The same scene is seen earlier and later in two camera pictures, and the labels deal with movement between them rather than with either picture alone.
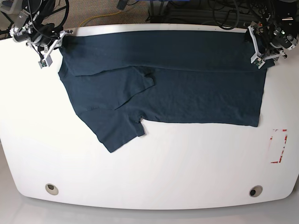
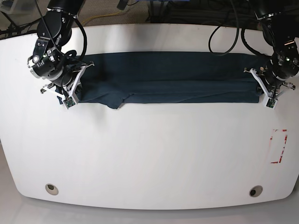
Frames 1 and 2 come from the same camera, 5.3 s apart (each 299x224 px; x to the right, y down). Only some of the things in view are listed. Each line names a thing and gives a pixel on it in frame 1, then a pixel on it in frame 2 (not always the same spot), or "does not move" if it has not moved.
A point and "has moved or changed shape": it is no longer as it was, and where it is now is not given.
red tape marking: x=285 y=140 does not move
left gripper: x=41 y=35 -> x=49 y=64
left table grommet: x=51 y=189 does not move
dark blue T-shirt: x=116 y=78 has moved or changed shape
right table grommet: x=255 y=191 does not move
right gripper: x=279 y=37 -> x=284 y=64
